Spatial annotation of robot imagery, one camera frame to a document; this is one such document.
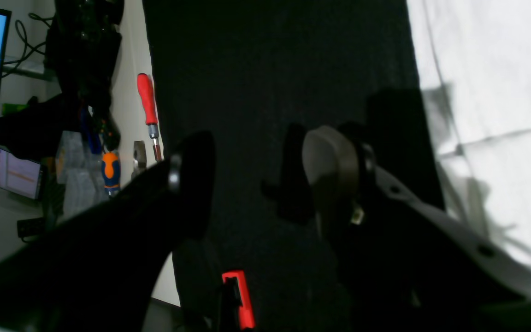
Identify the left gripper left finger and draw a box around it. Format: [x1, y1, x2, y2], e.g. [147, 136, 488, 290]
[0, 131, 216, 332]

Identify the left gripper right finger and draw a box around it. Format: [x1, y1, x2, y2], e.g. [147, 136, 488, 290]
[302, 126, 531, 332]

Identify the white t-shirt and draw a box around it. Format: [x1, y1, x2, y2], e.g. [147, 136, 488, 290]
[407, 0, 531, 269]

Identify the orange blue screwdriver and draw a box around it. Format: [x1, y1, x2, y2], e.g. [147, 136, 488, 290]
[101, 152, 121, 197]

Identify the small display screen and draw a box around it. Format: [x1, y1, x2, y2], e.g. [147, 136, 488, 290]
[0, 147, 46, 201]

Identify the red clamp top left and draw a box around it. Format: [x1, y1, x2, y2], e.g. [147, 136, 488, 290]
[218, 270, 256, 332]

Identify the black table cloth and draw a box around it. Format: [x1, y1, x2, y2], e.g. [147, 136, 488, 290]
[142, 0, 444, 332]

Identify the red handled screwdriver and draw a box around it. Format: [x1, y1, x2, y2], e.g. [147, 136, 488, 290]
[136, 73, 163, 162]

